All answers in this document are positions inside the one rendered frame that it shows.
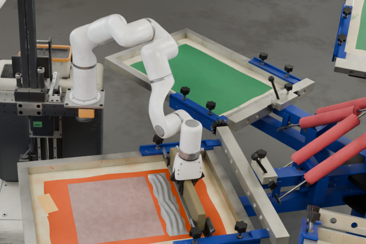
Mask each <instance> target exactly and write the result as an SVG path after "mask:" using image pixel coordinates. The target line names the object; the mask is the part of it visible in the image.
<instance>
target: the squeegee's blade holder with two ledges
mask: <svg viewBox="0 0 366 244"><path fill-rule="evenodd" d="M168 170H169V173H170V175H172V173H173V170H172V167H171V165H170V166H168ZM173 183H174V186H175V188H176V191H177V193H178V195H179V198H180V201H181V203H182V206H183V208H184V210H185V213H186V216H187V218H188V221H189V223H190V226H192V224H191V221H190V219H191V218H192V216H191V214H190V212H189V209H188V207H187V204H186V202H185V199H184V196H183V195H181V194H180V192H179V191H178V184H177V183H175V182H173Z"/></svg>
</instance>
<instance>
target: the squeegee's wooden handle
mask: <svg viewBox="0 0 366 244"><path fill-rule="evenodd" d="M178 152H179V151H178V149H177V147H173V148H170V154H169V164H170V165H171V167H172V169H173V166H174V160H175V157H176V154H177V153H178ZM183 187H184V190H183V196H184V199H185V202H186V204H187V207H188V209H189V212H190V214H191V216H192V219H193V220H194V221H195V223H196V226H198V227H199V228H200V229H202V230H204V229H205V220H206V213H205V211H204V209H203V206H202V204H201V202H200V200H199V197H198V195H197V193H196V190H195V188H194V186H193V183H192V181H191V179H189V180H183Z"/></svg>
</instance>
